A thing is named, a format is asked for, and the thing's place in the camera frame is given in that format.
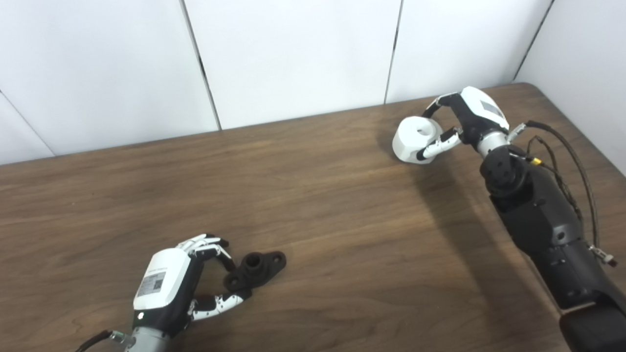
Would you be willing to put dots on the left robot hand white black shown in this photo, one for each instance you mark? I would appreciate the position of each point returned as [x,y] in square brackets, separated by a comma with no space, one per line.
[164,286]

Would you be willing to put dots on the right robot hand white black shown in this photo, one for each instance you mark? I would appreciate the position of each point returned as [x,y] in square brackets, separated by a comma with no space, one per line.
[477,115]

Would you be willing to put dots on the round white piece with holes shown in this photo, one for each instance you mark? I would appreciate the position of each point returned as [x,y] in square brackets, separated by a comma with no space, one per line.
[413,139]

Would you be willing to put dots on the black flanged holder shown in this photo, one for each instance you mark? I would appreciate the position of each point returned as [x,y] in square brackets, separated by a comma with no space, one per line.
[257,269]

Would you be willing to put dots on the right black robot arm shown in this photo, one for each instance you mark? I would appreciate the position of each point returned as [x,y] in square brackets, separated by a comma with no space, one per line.
[543,220]

